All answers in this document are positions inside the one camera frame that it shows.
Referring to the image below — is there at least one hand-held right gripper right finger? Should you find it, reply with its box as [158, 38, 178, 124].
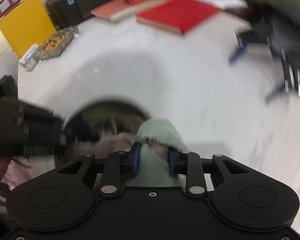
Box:
[168, 148, 250, 195]

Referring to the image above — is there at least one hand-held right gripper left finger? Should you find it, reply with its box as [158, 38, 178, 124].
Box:
[57, 142, 140, 195]

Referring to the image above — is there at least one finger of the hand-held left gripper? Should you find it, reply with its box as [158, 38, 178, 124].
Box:
[52, 116, 76, 146]

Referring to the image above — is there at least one green and pink fluffy cloth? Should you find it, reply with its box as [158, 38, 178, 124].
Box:
[75, 118, 190, 188]

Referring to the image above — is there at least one stainless steel bowl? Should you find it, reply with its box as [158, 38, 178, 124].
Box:
[55, 100, 153, 168]

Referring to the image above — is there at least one black pouch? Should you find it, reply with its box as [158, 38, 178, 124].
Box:
[0, 74, 18, 98]

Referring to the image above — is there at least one small white blue carton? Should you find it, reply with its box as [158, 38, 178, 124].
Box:
[18, 43, 41, 72]

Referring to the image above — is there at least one yellow box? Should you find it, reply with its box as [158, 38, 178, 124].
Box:
[0, 0, 57, 61]

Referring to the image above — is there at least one black printer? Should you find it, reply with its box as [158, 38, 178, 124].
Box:
[45, 0, 125, 29]

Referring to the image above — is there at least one salmon pink notebook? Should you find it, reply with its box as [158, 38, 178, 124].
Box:
[90, 0, 173, 22]

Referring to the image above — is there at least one idle black gripper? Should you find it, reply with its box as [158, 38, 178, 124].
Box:
[228, 17, 275, 64]
[264, 37, 300, 103]

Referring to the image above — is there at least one red hardcover notebook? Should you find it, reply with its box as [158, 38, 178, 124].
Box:
[136, 0, 223, 36]

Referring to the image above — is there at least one green quilted jacket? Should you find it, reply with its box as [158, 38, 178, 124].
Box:
[240, 0, 300, 61]

